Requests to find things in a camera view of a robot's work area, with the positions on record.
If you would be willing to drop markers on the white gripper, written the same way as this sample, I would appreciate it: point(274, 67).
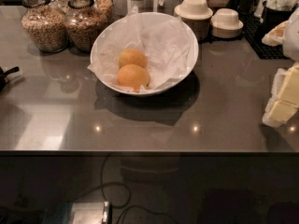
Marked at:
point(291, 36)

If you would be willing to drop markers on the orange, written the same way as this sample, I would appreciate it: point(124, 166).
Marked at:
point(133, 76)
point(132, 56)

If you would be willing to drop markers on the white bowl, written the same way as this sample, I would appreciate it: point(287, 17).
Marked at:
point(187, 59)

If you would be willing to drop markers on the black rubber mat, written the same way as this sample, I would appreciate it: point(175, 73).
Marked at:
point(254, 34)

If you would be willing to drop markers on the right stack of paper bowls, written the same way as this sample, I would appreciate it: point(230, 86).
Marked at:
point(225, 23)

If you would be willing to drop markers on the stack of paper bowls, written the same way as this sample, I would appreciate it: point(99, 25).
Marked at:
point(197, 15)
point(225, 23)

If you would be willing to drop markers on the black cup with packets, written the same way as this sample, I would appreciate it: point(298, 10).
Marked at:
point(274, 13)

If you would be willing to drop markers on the white paper liner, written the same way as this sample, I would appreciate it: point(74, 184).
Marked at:
point(162, 47)

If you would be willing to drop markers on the left stack of paper bowls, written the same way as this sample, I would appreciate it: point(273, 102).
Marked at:
point(197, 15)

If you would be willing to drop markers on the rear glass cereal jar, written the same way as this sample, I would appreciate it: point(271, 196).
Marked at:
point(105, 7)

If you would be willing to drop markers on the glass cereal jar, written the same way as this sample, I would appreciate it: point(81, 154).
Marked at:
point(84, 23)
point(44, 25)
point(105, 7)

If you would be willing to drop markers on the middle glass cereal jar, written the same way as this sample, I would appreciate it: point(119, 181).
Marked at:
point(84, 23)

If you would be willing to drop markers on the metal box under table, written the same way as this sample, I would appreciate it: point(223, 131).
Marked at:
point(80, 213)

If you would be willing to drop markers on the left glass cereal jar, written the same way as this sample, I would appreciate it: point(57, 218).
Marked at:
point(44, 25)

